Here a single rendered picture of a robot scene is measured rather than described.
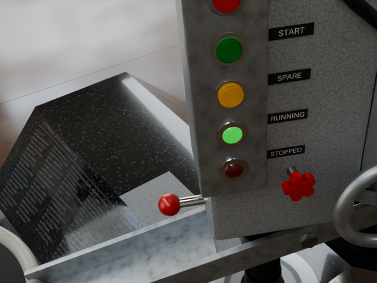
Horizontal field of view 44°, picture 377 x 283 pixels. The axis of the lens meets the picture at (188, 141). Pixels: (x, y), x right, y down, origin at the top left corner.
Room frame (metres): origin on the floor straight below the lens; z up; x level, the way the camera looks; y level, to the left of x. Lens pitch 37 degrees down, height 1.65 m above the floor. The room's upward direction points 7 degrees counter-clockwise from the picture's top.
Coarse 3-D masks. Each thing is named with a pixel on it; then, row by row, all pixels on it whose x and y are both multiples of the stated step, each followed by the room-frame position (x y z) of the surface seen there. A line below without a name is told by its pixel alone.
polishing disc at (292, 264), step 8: (288, 256) 0.60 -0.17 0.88; (296, 256) 0.60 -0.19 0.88; (288, 264) 0.58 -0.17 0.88; (296, 264) 0.58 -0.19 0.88; (304, 264) 0.58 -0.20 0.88; (240, 272) 0.58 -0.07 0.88; (288, 272) 0.56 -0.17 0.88; (296, 272) 0.56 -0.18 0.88; (304, 272) 0.56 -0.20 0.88; (312, 272) 0.56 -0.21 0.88; (216, 280) 0.56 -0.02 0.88; (224, 280) 0.56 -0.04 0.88; (232, 280) 0.56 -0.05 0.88; (240, 280) 0.56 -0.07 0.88; (288, 280) 0.55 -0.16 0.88; (296, 280) 0.54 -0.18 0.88; (304, 280) 0.54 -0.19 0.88; (312, 280) 0.54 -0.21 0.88
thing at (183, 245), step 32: (160, 224) 0.58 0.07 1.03; (192, 224) 0.58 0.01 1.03; (320, 224) 0.48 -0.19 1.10; (352, 224) 0.49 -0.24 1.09; (96, 256) 0.57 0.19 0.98; (128, 256) 0.57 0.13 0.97; (160, 256) 0.55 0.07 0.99; (192, 256) 0.53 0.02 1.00; (224, 256) 0.47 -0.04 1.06; (256, 256) 0.48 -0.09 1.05
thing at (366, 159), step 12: (348, 0) 0.41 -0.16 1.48; (360, 0) 0.42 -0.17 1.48; (360, 12) 0.42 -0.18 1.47; (372, 12) 0.42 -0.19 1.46; (372, 24) 0.42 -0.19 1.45; (372, 108) 0.45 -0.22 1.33; (372, 120) 0.45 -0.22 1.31; (372, 132) 0.45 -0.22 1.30; (372, 144) 0.45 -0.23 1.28; (372, 156) 0.45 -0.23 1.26; (360, 168) 0.45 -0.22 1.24
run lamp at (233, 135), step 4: (228, 128) 0.40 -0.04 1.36; (232, 128) 0.40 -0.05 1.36; (236, 128) 0.40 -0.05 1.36; (224, 132) 0.40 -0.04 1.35; (228, 132) 0.40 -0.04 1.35; (232, 132) 0.40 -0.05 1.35; (236, 132) 0.40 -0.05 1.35; (240, 132) 0.40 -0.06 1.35; (224, 136) 0.40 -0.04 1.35; (228, 136) 0.40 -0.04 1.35; (232, 136) 0.40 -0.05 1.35; (236, 136) 0.40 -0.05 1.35; (240, 136) 0.40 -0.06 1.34; (224, 140) 0.40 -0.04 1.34; (228, 140) 0.40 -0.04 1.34; (232, 140) 0.40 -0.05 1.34; (236, 140) 0.40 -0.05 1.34
